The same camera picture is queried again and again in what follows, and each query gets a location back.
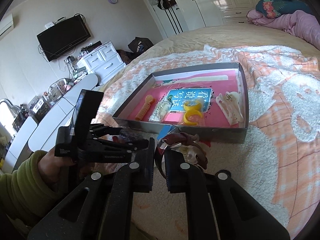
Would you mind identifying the yellow hoop earrings bag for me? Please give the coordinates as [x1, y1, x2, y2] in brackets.
[182, 99, 205, 127]

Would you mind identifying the orange white plush blanket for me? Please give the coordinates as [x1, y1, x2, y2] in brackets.
[97, 45, 319, 238]

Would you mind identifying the clear acrylic organizer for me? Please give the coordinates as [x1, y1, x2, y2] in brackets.
[48, 78, 74, 102]

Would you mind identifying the blue small box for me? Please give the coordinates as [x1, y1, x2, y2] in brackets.
[157, 125, 176, 140]

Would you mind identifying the left hand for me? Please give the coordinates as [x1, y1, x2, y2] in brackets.
[37, 146, 96, 185]

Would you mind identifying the white air conditioner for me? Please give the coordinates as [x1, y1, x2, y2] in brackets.
[0, 14, 14, 39]

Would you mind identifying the black bag on floor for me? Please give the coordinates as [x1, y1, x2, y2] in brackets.
[117, 37, 154, 64]

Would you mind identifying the floral teal pillow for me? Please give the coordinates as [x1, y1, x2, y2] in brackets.
[255, 0, 313, 19]

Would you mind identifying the white hair claw clip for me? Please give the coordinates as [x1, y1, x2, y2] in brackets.
[215, 92, 244, 126]

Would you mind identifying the black wall television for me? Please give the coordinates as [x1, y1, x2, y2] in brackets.
[37, 14, 91, 62]

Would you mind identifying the white drawer chest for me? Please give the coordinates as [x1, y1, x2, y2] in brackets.
[76, 41, 126, 85]

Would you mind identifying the red ball earrings bag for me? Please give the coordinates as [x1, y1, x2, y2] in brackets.
[106, 135, 126, 144]

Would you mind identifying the green left sleeve forearm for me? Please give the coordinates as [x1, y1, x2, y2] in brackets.
[1, 153, 57, 238]

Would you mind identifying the white door with bags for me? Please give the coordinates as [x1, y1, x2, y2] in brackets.
[144, 0, 189, 38]

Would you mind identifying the cream pearl hair clip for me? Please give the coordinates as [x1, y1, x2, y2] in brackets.
[179, 133, 208, 169]

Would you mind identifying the clear bag with label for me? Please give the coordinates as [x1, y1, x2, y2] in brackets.
[149, 99, 172, 122]

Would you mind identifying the grey cardboard box tray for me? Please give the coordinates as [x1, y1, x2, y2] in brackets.
[113, 63, 249, 144]

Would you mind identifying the orange spiral hair tie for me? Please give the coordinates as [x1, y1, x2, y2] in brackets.
[134, 94, 157, 121]

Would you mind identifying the white round-edged desk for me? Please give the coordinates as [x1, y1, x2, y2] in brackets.
[2, 74, 98, 173]

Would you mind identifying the dark blue bead bag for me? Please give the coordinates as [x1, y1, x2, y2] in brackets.
[120, 127, 144, 142]

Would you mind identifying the pink quilt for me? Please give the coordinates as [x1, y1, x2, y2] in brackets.
[247, 10, 319, 50]

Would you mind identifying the yellow bedspread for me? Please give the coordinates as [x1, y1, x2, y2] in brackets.
[99, 23, 319, 92]

